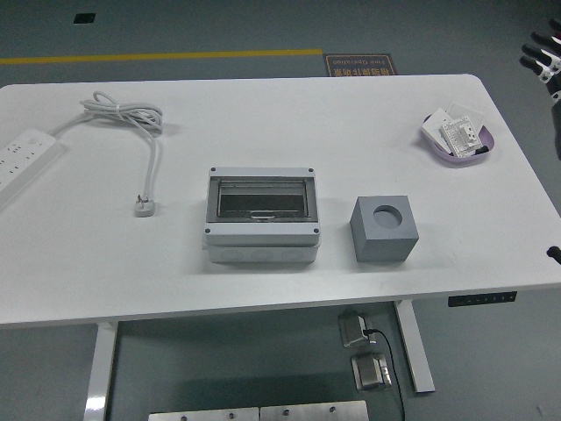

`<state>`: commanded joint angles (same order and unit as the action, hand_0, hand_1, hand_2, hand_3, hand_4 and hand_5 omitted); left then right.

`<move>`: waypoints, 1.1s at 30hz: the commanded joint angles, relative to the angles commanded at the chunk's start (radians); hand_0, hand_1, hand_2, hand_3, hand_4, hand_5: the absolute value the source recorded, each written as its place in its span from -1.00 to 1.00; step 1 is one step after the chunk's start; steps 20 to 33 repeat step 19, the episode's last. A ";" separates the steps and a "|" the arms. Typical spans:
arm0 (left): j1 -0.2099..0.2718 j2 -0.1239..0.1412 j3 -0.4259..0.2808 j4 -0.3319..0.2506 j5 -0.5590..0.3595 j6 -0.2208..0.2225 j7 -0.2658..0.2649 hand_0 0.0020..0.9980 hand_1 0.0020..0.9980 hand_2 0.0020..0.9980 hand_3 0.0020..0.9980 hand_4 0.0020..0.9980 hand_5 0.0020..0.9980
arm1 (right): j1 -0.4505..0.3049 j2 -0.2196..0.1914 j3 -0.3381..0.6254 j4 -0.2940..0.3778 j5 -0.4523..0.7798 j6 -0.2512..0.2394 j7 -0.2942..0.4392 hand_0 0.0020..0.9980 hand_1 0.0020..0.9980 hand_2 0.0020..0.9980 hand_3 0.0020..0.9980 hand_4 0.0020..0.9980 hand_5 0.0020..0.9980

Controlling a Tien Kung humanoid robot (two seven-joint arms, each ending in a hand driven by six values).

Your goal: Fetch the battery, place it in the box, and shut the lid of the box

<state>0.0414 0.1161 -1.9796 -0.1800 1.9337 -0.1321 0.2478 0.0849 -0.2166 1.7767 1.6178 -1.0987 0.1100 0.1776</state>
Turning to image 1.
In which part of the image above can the white power cable with plug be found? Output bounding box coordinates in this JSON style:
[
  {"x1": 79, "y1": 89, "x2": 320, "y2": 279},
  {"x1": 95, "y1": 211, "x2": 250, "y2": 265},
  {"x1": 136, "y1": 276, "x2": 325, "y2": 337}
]
[{"x1": 47, "y1": 90, "x2": 166, "y2": 219}]

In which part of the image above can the white table leg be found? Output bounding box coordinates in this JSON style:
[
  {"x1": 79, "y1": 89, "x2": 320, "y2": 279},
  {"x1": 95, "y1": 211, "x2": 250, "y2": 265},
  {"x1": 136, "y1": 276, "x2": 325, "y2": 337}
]
[
  {"x1": 393, "y1": 301, "x2": 436, "y2": 395},
  {"x1": 83, "y1": 322, "x2": 119, "y2": 421}
]

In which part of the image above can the black floor cable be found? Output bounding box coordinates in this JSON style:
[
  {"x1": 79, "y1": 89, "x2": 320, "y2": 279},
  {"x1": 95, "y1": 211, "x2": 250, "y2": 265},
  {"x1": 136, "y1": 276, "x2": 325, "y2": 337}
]
[{"x1": 363, "y1": 327, "x2": 407, "y2": 421}]

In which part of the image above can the white socket module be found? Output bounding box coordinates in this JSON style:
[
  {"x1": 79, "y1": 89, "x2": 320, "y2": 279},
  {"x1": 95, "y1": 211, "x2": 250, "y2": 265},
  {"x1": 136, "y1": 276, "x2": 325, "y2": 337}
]
[{"x1": 439, "y1": 116, "x2": 483, "y2": 159}]

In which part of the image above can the metal floor socket box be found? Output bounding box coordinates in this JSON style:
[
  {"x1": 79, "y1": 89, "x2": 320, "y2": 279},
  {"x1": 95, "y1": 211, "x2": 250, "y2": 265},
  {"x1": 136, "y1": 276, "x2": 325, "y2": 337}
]
[
  {"x1": 337, "y1": 310, "x2": 378, "y2": 350},
  {"x1": 350, "y1": 353, "x2": 393, "y2": 391}
]

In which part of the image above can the grey plastic enclosure box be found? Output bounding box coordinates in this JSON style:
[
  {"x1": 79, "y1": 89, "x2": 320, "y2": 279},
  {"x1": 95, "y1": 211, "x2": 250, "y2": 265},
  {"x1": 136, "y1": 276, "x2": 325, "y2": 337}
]
[{"x1": 202, "y1": 165, "x2": 322, "y2": 264}]

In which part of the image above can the grey cube holder block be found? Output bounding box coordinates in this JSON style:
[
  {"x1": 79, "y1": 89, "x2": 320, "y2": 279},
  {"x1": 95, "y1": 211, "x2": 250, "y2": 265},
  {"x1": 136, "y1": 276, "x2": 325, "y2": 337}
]
[{"x1": 350, "y1": 195, "x2": 421, "y2": 263}]

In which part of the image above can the grey metal plate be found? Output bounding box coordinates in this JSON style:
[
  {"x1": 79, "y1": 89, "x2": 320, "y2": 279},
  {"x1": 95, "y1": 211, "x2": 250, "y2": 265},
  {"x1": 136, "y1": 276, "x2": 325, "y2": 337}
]
[
  {"x1": 259, "y1": 399, "x2": 369, "y2": 421},
  {"x1": 147, "y1": 407, "x2": 260, "y2": 421}
]

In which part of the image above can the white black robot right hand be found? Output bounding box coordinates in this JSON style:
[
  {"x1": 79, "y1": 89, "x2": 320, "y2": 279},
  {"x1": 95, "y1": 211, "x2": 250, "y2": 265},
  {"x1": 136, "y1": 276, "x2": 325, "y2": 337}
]
[{"x1": 519, "y1": 17, "x2": 561, "y2": 104}]

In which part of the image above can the black table control panel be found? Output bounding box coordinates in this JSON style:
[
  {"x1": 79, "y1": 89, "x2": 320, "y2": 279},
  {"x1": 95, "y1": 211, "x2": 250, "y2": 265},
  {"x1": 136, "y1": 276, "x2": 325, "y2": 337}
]
[{"x1": 447, "y1": 290, "x2": 517, "y2": 308}]

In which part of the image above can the white power strip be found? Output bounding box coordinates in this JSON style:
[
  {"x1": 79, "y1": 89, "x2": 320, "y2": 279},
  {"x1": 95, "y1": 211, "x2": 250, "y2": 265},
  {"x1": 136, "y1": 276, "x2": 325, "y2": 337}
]
[{"x1": 0, "y1": 126, "x2": 60, "y2": 207}]

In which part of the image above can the purple plastic tray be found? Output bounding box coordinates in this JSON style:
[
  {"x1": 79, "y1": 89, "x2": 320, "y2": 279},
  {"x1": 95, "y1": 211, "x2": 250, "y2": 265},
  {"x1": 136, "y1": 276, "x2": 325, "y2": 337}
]
[{"x1": 421, "y1": 112, "x2": 496, "y2": 168}]

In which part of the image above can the dark floor sign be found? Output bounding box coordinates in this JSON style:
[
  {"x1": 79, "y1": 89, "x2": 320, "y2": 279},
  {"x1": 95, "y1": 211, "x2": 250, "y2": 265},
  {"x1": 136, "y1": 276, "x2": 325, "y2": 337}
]
[{"x1": 323, "y1": 54, "x2": 397, "y2": 78}]

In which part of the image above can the yellow floor tape line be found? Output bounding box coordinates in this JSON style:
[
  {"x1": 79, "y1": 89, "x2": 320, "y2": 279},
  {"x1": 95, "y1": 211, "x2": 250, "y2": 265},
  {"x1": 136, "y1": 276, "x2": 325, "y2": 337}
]
[{"x1": 0, "y1": 48, "x2": 323, "y2": 66}]

